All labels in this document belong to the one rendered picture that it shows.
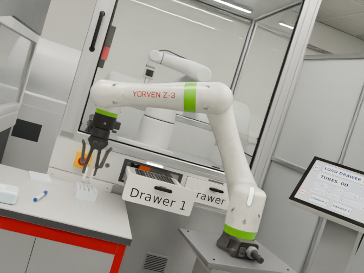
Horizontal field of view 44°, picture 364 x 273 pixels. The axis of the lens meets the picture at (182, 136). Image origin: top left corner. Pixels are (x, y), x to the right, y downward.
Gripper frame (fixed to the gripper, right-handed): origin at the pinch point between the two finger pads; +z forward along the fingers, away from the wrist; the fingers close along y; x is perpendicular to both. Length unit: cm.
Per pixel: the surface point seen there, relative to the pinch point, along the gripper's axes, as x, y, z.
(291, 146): -175, -190, -33
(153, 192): 14.5, -25.2, -2.4
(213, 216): -16, -67, 9
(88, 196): 5.3, -1.7, 7.7
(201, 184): -15, -55, -5
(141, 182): 13.9, -19.4, -5.0
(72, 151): -22.5, 7.2, -3.8
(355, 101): -108, -191, -81
